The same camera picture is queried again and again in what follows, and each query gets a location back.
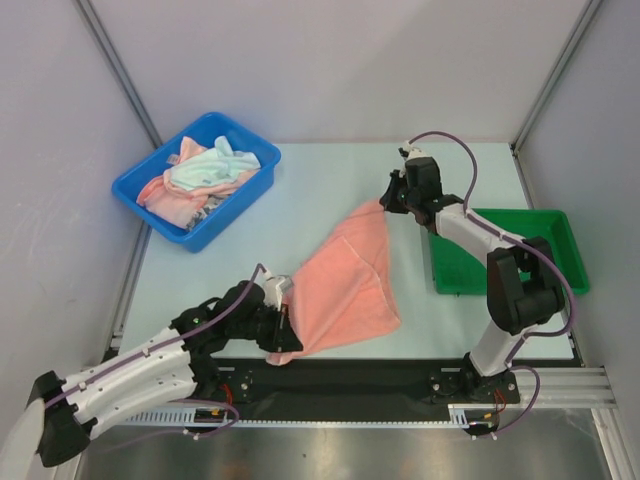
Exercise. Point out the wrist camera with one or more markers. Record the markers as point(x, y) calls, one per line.
point(408, 152)
point(275, 288)

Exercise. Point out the light blue towel in bin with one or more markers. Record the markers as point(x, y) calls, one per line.
point(196, 167)

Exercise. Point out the pink towel in bin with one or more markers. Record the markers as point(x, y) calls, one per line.
point(177, 206)

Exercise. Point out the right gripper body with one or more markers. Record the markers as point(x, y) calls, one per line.
point(395, 192)

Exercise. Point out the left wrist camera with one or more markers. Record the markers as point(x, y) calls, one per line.
point(275, 288)

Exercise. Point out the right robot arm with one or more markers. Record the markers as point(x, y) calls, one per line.
point(525, 287)

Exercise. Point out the aluminium frame rail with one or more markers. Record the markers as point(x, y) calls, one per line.
point(565, 385)

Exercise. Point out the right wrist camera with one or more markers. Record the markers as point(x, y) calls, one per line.
point(408, 152)

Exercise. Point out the pink towel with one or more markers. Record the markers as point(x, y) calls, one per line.
point(343, 294)
point(177, 206)

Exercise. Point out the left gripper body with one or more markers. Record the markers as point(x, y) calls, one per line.
point(259, 327)

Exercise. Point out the white slotted cable duct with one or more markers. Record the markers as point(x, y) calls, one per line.
point(181, 416)

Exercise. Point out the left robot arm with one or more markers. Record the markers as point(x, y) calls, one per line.
point(175, 364)

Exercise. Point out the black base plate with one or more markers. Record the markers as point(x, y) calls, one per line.
point(359, 409)

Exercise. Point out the blue plastic bin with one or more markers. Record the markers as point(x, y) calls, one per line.
point(204, 130)

